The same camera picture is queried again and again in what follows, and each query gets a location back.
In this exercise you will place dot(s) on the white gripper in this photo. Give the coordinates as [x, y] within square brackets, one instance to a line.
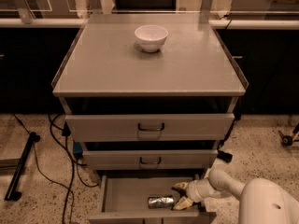
[194, 191]

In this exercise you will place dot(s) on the silver redbull can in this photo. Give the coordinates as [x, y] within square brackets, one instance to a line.
[160, 202]

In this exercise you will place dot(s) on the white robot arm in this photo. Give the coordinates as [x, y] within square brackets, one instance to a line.
[261, 201]

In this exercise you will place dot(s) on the bottom grey drawer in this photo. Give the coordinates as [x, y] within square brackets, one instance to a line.
[125, 200]

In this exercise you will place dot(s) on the grey drawer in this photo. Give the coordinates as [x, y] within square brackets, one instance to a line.
[149, 159]
[163, 127]
[125, 200]

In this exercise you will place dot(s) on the top grey drawer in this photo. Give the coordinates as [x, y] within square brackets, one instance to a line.
[163, 127]

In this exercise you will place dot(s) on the middle grey drawer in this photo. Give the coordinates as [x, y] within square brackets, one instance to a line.
[149, 159]

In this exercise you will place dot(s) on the grey drawer cabinet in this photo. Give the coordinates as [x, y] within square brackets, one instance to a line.
[107, 73]

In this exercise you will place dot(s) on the black caster wheel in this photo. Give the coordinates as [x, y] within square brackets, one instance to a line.
[224, 156]

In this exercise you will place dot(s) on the black wheeled stand base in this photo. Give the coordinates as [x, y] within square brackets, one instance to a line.
[288, 140]

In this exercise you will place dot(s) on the white ceramic bowl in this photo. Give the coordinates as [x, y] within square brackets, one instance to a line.
[150, 38]

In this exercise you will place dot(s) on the black metal stand leg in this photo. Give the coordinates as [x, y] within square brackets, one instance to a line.
[12, 193]

